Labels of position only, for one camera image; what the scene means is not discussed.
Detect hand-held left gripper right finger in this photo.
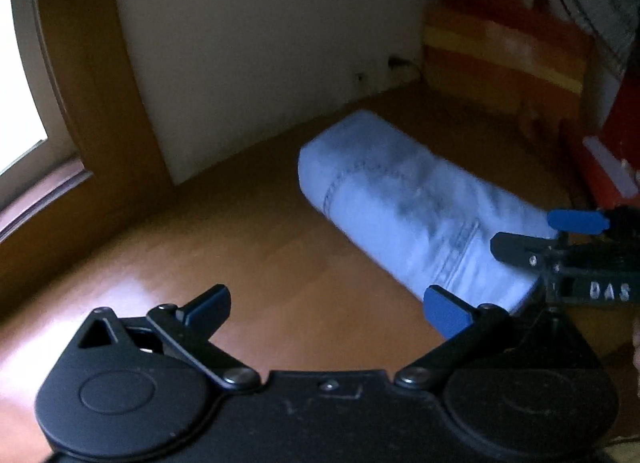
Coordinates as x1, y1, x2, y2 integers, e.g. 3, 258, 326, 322
395, 284, 579, 391

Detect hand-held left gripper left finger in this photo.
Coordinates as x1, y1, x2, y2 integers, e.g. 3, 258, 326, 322
75, 283, 262, 391

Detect red fan base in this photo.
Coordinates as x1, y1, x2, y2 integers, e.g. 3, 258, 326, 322
562, 70, 640, 211

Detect window with wooden frame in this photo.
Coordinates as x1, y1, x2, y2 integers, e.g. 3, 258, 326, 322
0, 0, 173, 314

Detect light blue jeans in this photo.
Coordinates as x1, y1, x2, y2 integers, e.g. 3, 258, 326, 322
298, 110, 559, 315

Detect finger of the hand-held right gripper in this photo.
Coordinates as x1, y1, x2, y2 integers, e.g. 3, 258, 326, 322
489, 231, 558, 271
546, 209, 613, 237

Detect orange striped box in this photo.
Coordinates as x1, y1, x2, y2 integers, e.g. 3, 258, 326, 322
422, 6, 598, 126

